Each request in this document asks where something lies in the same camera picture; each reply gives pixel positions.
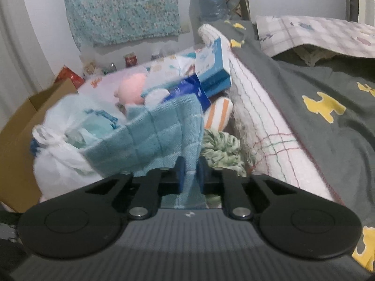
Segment blue checked microfiber cloth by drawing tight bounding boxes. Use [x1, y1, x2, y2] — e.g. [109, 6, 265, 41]
[81, 94, 206, 209]

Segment green white scrunchie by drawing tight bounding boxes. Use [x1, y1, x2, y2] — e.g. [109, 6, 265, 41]
[200, 129, 247, 176]

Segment white striped blanket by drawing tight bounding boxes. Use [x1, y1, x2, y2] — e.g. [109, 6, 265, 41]
[198, 23, 342, 203]

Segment orange striped plush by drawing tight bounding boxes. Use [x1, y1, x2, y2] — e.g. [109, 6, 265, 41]
[203, 97, 234, 131]

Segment white tied plastic bag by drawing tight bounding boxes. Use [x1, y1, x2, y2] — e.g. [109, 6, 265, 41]
[31, 94, 128, 201]

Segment pink plush ball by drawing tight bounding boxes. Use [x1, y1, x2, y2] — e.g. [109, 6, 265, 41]
[114, 73, 147, 105]

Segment dark blue wipes pack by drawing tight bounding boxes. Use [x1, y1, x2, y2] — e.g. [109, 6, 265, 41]
[163, 74, 211, 112]

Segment white blue tissue pack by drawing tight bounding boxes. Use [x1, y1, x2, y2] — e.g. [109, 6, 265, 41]
[141, 47, 196, 98]

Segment red can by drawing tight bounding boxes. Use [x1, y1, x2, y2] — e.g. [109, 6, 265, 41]
[124, 53, 138, 68]

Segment red snack package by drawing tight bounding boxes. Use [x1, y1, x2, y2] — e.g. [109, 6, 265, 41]
[54, 65, 85, 89]

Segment blue white box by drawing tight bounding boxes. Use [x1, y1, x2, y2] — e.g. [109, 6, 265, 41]
[195, 38, 231, 98]

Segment brown cardboard box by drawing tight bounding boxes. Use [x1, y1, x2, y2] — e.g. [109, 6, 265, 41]
[0, 80, 76, 212]

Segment grey bedsheet yellow dogs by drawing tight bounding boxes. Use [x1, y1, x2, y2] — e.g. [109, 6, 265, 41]
[210, 20, 374, 271]

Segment white checked pillow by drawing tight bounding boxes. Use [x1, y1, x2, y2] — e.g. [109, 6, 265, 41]
[256, 15, 374, 58]

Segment blue water jug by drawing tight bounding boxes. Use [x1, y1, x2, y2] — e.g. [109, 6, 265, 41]
[198, 0, 228, 22]

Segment teal patterned wall cloth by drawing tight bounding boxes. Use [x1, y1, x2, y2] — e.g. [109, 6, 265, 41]
[64, 0, 180, 48]

